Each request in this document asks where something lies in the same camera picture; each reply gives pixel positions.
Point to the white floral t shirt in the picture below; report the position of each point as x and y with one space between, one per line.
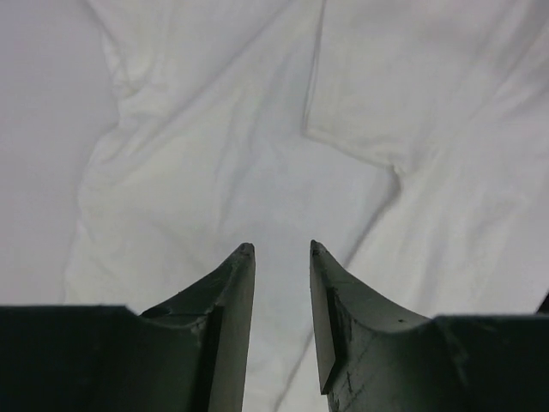
142 141

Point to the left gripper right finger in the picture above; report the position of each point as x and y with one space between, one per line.
374 355

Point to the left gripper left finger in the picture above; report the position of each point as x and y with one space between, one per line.
188 353

